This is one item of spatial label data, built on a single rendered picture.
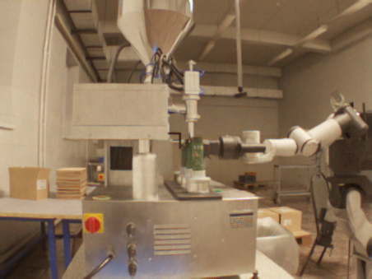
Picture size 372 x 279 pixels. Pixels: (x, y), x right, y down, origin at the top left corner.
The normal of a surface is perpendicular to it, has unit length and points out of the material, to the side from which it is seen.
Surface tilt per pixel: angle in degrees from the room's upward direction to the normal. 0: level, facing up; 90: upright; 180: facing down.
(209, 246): 90
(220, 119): 90
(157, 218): 90
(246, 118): 90
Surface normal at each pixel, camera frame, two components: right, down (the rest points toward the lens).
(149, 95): 0.15, -0.04
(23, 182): -0.17, -0.04
